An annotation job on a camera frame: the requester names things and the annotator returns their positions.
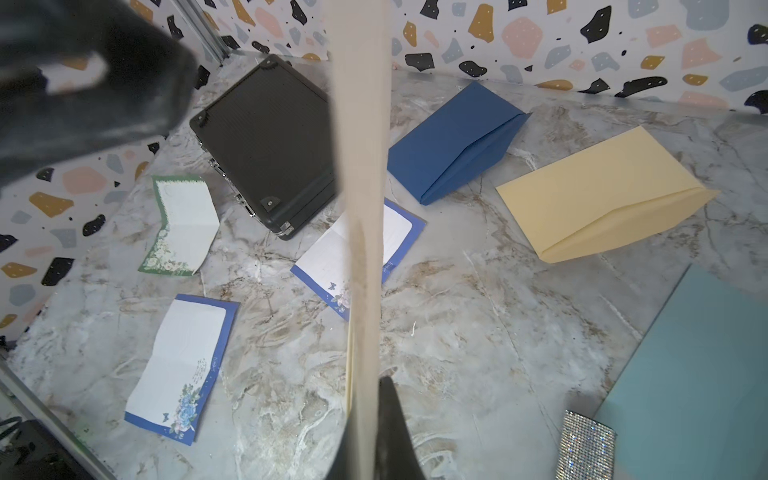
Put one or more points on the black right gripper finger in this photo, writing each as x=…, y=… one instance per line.
x=395, y=455

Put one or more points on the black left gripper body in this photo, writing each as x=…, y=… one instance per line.
x=80, y=77

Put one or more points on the white letter paper green border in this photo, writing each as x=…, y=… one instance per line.
x=189, y=224

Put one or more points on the white letter paper blue border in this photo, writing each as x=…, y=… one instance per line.
x=183, y=367

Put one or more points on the cream envelope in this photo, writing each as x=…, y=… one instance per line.
x=361, y=102

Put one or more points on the yellow kraft envelope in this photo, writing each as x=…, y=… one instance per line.
x=615, y=193

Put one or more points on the glitter filled clear tube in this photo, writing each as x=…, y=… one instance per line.
x=586, y=449

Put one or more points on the black hard case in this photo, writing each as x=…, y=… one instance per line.
x=269, y=136

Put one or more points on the aluminium left corner post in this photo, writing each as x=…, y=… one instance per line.
x=212, y=44

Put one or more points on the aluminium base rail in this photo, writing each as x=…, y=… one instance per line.
x=32, y=408

